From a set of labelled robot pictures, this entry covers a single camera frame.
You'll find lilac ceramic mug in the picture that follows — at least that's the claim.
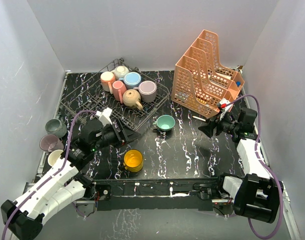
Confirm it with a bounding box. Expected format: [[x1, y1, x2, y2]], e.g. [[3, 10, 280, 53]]
[[138, 80, 157, 103]]

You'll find mauve pink mug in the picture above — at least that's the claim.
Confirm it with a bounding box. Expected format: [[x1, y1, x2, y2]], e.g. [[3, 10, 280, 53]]
[[39, 134, 64, 153]]

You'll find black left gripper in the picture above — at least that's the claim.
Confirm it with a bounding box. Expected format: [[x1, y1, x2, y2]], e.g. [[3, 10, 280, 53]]
[[91, 118, 141, 152]]

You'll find grey wire dish rack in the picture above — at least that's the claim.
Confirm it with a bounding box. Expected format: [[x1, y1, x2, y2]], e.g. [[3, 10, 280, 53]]
[[58, 58, 173, 134]]

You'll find cream pink speckled mug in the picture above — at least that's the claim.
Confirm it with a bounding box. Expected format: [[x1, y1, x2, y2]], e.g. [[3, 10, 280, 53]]
[[100, 71, 116, 94]]

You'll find blue mug cream inside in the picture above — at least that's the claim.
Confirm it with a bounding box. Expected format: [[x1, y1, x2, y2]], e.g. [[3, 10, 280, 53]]
[[47, 149, 64, 167]]

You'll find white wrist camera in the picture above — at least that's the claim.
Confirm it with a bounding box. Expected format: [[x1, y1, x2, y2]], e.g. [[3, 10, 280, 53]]
[[217, 98, 232, 120], [95, 107, 113, 126]]

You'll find grey green mug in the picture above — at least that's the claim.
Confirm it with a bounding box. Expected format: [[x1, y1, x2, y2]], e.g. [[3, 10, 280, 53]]
[[45, 118, 67, 139]]

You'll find teal green cup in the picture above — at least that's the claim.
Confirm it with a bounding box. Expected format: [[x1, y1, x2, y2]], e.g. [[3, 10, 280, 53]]
[[152, 115, 176, 132]]

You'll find light blue textured mug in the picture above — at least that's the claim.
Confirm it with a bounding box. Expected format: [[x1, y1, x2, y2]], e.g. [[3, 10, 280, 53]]
[[122, 72, 142, 90]]

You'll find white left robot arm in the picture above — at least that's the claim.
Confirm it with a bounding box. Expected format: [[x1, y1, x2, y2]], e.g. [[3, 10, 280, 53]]
[[0, 118, 141, 240]]

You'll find yellow mug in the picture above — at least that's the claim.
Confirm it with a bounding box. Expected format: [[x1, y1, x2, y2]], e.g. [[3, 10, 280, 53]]
[[123, 149, 144, 173]]

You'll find peach plastic file organizer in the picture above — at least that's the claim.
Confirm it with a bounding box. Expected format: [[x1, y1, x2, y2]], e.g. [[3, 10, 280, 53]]
[[171, 29, 245, 119]]

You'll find white yellow marker pen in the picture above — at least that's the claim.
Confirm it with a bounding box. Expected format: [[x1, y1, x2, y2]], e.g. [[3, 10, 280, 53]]
[[192, 115, 206, 122]]

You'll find pink mug white inside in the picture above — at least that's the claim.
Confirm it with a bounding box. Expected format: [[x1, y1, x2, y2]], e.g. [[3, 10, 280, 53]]
[[112, 80, 127, 104]]

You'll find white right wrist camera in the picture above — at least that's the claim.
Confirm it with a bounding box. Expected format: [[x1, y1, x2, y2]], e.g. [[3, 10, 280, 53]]
[[217, 98, 232, 120]]

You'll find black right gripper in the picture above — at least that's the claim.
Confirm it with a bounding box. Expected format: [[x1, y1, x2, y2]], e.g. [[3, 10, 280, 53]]
[[198, 110, 240, 138]]

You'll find aluminium frame rail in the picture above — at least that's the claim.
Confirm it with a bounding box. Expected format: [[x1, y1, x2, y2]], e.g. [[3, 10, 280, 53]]
[[9, 180, 302, 240]]

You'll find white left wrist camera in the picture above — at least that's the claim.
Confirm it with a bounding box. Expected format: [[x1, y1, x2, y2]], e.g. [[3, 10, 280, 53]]
[[95, 107, 113, 126]]

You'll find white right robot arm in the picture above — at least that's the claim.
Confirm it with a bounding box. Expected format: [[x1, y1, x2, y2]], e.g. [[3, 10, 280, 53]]
[[198, 107, 284, 224]]

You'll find white speckled ceramic mug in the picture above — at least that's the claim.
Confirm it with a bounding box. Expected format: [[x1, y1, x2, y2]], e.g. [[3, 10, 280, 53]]
[[111, 65, 130, 80]]

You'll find tan brown mug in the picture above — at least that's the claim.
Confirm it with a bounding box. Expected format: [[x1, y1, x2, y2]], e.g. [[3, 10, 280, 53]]
[[122, 89, 143, 111]]

